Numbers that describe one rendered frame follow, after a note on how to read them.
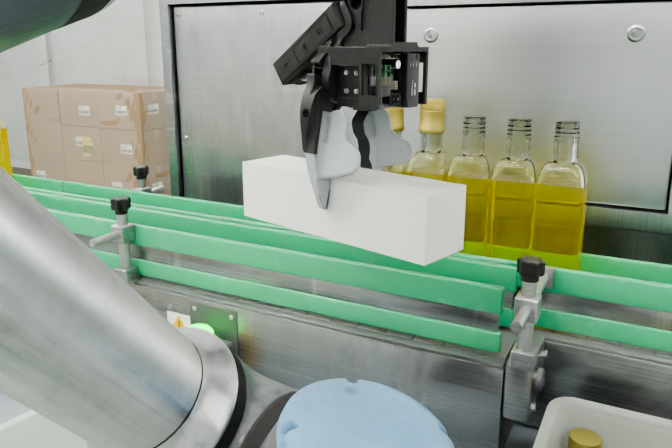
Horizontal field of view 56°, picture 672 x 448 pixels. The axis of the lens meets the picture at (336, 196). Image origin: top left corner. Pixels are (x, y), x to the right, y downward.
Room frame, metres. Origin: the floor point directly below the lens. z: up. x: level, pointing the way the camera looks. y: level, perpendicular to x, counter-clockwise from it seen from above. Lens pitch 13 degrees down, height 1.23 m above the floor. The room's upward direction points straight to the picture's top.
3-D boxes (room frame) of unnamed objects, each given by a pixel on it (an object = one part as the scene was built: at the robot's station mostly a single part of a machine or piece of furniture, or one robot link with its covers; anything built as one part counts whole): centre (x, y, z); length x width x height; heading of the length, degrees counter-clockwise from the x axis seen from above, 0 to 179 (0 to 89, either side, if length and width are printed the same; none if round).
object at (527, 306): (0.66, -0.22, 0.95); 0.17 x 0.03 x 0.12; 152
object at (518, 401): (0.67, -0.23, 0.85); 0.09 x 0.04 x 0.07; 152
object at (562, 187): (0.77, -0.28, 0.99); 0.06 x 0.06 x 0.21; 62
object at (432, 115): (0.85, -0.13, 1.14); 0.04 x 0.04 x 0.04
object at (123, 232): (0.89, 0.33, 0.94); 0.07 x 0.04 x 0.13; 152
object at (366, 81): (0.59, -0.03, 1.23); 0.09 x 0.08 x 0.12; 47
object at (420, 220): (0.61, -0.01, 1.08); 0.24 x 0.06 x 0.06; 47
